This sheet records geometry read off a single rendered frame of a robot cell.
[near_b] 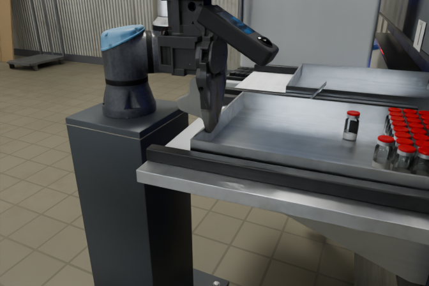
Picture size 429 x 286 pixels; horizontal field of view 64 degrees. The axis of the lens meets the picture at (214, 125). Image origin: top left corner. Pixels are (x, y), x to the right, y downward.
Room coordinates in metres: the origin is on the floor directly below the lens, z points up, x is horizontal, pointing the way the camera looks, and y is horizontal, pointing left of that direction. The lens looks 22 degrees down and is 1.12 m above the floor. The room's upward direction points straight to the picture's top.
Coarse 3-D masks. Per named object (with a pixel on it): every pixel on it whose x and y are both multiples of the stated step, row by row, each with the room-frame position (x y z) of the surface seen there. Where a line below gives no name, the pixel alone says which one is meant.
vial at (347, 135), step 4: (348, 116) 0.52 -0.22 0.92; (352, 116) 0.51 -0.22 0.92; (356, 116) 0.51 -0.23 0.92; (348, 120) 0.52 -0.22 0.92; (352, 120) 0.51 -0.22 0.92; (356, 120) 0.51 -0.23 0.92; (348, 124) 0.52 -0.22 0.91; (352, 124) 0.51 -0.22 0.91; (356, 124) 0.51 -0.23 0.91; (344, 128) 0.52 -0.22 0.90; (348, 128) 0.51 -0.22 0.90; (352, 128) 0.51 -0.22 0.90; (356, 128) 0.51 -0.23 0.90; (344, 132) 0.52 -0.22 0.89; (348, 132) 0.51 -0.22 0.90; (352, 132) 0.51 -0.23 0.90; (356, 132) 0.51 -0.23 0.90; (344, 136) 0.52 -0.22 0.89; (348, 136) 0.51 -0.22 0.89; (352, 136) 0.51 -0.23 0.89; (356, 136) 0.51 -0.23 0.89
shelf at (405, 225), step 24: (264, 72) 1.01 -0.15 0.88; (168, 144) 0.50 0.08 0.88; (144, 168) 0.42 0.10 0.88; (168, 168) 0.42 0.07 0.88; (192, 192) 0.39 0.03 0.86; (216, 192) 0.38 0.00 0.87; (240, 192) 0.36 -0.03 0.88; (264, 192) 0.36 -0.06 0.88; (288, 192) 0.36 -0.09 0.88; (312, 192) 0.36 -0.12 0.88; (312, 216) 0.33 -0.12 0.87; (336, 216) 0.32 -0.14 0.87; (360, 216) 0.31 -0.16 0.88; (384, 216) 0.31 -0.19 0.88; (408, 216) 0.31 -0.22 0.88; (408, 240) 0.30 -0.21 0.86
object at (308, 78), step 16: (304, 64) 0.97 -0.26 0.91; (320, 64) 0.95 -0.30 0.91; (304, 80) 0.90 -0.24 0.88; (320, 80) 0.90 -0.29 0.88; (336, 80) 0.90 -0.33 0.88; (352, 80) 0.90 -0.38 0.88; (368, 80) 0.90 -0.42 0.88; (384, 80) 0.89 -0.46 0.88; (400, 80) 0.88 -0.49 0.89; (416, 80) 0.87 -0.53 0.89; (336, 96) 0.69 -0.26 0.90; (352, 96) 0.68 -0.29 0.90; (368, 96) 0.67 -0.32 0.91; (384, 96) 0.66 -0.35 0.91; (400, 96) 0.65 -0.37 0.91; (416, 96) 0.76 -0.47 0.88
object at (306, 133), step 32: (256, 96) 0.67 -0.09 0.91; (288, 96) 0.65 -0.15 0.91; (224, 128) 0.56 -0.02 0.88; (256, 128) 0.56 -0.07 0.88; (288, 128) 0.56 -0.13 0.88; (320, 128) 0.56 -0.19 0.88; (256, 160) 0.41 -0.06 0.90; (288, 160) 0.39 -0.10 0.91; (320, 160) 0.38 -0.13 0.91; (352, 160) 0.44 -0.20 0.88
